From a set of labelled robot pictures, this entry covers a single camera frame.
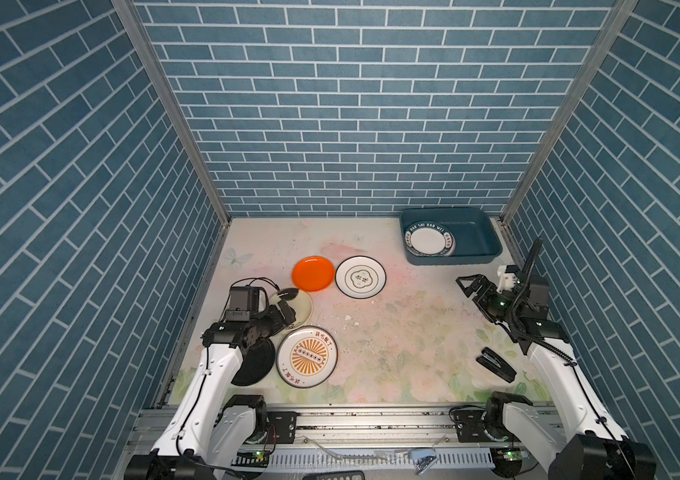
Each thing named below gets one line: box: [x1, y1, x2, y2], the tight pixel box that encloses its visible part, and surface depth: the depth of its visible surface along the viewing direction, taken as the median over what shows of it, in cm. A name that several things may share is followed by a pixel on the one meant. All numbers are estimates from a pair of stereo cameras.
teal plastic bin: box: [400, 207, 503, 266], surface depth 117 cm
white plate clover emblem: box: [334, 255, 387, 299], surface depth 104 cm
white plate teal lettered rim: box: [405, 221, 456, 257], surface depth 114 cm
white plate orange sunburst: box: [276, 325, 339, 389], surface depth 86 cm
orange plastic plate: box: [292, 256, 335, 292], surface depth 105 cm
